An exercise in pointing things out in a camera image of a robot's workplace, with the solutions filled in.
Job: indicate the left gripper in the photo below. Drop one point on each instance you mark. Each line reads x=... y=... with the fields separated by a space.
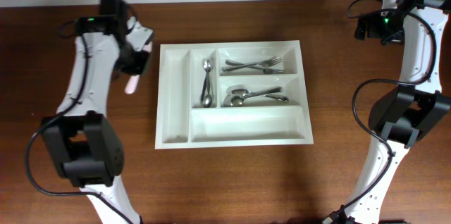
x=137 y=67

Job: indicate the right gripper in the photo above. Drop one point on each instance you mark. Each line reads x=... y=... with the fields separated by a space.
x=374 y=29

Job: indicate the pink plastic knife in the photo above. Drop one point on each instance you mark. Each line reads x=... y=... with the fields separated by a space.
x=132 y=84

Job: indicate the small steel teaspoon silver handle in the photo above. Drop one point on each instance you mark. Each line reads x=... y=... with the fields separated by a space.
x=208 y=67

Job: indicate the small steel teaspoon dark handle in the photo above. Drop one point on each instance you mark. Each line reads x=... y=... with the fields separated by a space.
x=206 y=98

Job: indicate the large steel spoon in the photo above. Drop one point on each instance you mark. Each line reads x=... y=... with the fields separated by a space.
x=242 y=90
x=236 y=100

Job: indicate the steel fork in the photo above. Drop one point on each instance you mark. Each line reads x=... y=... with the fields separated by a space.
x=268 y=63
x=259 y=68

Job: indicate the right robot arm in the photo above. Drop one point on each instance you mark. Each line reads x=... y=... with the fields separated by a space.
x=407 y=113

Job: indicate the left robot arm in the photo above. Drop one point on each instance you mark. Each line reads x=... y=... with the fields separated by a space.
x=81 y=142

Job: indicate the white plastic cutlery tray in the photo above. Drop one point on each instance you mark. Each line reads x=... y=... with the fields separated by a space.
x=182 y=122

